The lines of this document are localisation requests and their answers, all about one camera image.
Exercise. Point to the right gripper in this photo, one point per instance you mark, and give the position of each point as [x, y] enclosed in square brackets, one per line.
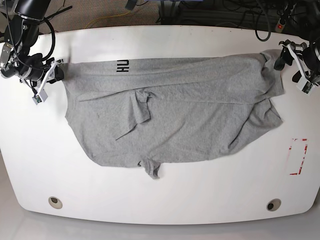
[34, 72]

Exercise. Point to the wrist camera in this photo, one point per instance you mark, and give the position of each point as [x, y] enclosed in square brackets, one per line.
[40, 97]
[305, 86]

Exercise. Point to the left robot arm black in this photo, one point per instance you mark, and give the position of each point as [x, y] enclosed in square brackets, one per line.
[307, 59]

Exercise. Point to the grey T-shirt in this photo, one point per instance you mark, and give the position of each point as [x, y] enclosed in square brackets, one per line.
[146, 112]

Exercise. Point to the right table cable grommet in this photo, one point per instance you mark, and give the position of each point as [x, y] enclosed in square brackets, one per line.
[273, 205]

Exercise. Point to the table cable grommet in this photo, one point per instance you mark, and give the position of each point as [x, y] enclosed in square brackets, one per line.
[55, 202]
[273, 205]

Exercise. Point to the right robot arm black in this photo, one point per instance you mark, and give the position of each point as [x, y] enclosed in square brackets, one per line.
[20, 35]

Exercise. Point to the white power strip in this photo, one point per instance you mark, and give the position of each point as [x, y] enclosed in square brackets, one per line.
[285, 15]

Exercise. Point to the black tripod stand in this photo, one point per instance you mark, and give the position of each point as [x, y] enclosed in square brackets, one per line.
[50, 17]

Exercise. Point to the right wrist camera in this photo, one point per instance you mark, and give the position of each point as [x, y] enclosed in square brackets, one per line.
[40, 97]

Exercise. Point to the left table cable grommet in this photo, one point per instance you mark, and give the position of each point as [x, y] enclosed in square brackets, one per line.
[55, 202]

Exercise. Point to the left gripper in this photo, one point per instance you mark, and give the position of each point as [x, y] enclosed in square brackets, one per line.
[307, 58]

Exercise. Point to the red tape rectangle marking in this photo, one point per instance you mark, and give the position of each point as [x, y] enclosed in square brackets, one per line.
[296, 156]

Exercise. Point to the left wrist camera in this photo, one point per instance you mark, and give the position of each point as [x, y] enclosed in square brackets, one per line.
[305, 86]

